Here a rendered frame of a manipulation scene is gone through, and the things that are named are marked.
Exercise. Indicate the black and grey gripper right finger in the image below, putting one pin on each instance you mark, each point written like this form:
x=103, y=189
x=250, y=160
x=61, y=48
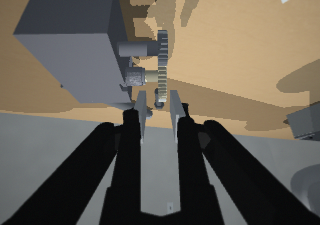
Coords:
x=258, y=195

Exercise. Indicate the grey camshaft with gear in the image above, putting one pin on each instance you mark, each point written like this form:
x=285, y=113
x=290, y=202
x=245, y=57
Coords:
x=159, y=76

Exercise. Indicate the grey hex bolt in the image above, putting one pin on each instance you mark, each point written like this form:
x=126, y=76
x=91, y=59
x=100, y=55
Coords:
x=158, y=105

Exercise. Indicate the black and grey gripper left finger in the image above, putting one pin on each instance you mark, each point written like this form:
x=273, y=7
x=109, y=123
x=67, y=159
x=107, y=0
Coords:
x=64, y=195

